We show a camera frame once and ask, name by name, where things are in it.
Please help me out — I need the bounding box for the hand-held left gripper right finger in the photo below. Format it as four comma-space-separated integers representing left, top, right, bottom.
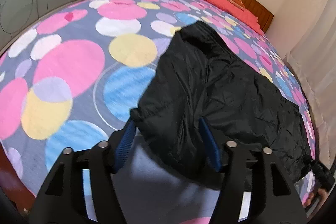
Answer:
198, 118, 307, 224

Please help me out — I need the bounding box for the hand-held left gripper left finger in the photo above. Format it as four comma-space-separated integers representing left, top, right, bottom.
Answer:
31, 119, 137, 224

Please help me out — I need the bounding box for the black puffer jacket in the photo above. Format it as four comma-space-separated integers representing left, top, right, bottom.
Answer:
130, 21, 315, 190

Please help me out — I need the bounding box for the person's right hand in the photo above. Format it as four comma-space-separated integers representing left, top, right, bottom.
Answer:
304, 187, 329, 208

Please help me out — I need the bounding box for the colourful dotted bed sheet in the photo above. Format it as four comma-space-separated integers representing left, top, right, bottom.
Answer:
0, 0, 319, 224

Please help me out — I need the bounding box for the white sheer curtain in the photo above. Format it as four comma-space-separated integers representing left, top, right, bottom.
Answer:
286, 0, 336, 169

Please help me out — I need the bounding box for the red pillow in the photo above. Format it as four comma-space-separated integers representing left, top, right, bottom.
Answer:
196, 0, 263, 31

